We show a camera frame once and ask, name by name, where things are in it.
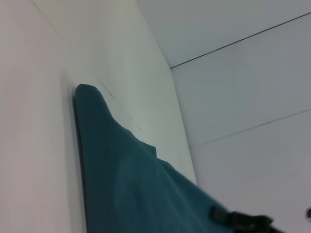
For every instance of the teal blue t-shirt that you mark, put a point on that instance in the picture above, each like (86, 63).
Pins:
(136, 174)

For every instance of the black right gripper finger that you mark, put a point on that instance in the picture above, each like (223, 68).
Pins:
(219, 214)

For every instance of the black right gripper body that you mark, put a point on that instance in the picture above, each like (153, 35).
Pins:
(252, 223)

